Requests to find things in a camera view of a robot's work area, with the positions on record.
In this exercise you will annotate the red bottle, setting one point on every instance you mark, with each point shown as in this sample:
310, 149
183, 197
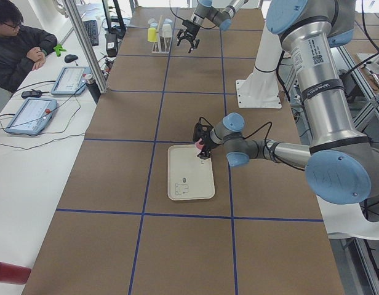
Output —
14, 274

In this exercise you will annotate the teach pendant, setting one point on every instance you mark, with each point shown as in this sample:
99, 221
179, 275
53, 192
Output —
32, 117
70, 81

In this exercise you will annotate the near teach pendant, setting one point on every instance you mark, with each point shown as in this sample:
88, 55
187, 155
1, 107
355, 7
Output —
32, 117

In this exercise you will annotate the white wire cup rack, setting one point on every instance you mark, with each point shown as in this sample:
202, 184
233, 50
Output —
163, 45

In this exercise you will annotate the seated person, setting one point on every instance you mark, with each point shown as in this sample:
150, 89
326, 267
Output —
22, 48

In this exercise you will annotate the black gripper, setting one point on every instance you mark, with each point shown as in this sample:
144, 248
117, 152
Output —
192, 28
207, 143

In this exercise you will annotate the aluminium frame post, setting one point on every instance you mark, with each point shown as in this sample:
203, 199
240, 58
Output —
82, 36

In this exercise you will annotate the green plastic clamp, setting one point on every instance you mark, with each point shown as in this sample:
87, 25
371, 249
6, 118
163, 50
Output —
58, 49

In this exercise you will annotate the light blue plastic cup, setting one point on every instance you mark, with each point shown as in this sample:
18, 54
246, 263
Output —
167, 21

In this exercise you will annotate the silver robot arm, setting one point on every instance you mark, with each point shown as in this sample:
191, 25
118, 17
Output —
204, 10
340, 165

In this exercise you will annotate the cream white plastic cup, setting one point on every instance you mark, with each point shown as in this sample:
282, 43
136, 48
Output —
166, 30

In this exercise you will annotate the black keyboard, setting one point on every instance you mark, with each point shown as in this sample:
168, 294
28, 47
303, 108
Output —
91, 27

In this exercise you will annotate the yellow plastic cup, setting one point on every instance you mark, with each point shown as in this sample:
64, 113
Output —
152, 35

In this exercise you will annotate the black water bottle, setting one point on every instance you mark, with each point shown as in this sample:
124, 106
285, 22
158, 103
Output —
92, 87

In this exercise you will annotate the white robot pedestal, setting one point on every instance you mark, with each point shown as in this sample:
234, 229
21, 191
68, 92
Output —
260, 89

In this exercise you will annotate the cream plastic tray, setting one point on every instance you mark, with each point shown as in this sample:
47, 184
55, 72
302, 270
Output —
188, 176

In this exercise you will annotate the pink plastic cup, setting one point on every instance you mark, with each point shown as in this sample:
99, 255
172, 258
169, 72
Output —
199, 144

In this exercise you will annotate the black computer mouse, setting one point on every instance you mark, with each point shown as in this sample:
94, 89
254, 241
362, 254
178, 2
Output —
70, 58

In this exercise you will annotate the black label box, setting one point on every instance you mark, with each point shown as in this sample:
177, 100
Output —
111, 45

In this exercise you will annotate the far teach pendant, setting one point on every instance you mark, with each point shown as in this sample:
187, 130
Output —
70, 81

